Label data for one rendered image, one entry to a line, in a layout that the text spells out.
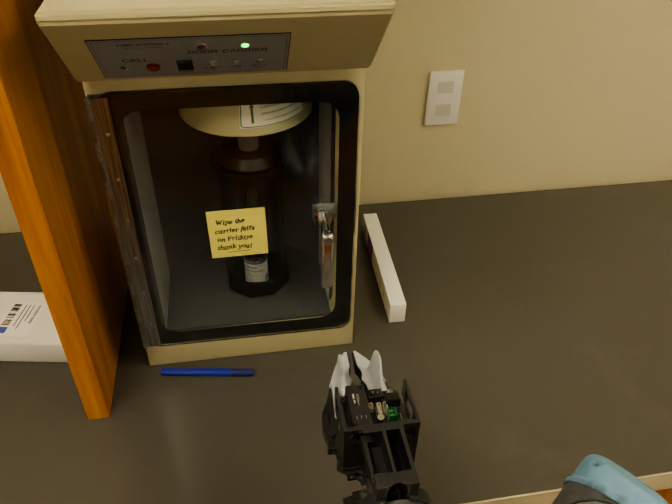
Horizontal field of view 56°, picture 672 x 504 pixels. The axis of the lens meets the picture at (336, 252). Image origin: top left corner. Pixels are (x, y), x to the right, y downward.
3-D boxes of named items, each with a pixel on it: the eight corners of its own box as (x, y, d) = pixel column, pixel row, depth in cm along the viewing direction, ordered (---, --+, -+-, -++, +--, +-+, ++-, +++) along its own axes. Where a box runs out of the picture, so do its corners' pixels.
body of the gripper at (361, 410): (407, 372, 61) (444, 482, 52) (400, 427, 67) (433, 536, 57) (330, 381, 60) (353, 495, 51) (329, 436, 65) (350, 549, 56)
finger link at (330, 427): (358, 382, 68) (377, 450, 61) (357, 393, 69) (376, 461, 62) (315, 388, 67) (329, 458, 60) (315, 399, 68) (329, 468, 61)
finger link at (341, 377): (349, 323, 69) (367, 388, 62) (347, 361, 73) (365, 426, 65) (321, 327, 68) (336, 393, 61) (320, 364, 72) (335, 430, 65)
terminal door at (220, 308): (149, 344, 94) (90, 92, 70) (349, 323, 99) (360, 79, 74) (149, 348, 94) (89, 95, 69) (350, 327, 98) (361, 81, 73)
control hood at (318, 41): (77, 74, 69) (54, -23, 63) (367, 60, 73) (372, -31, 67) (59, 120, 60) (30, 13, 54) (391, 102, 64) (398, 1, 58)
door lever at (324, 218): (330, 264, 90) (312, 266, 89) (332, 209, 84) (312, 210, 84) (337, 289, 86) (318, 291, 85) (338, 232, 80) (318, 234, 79)
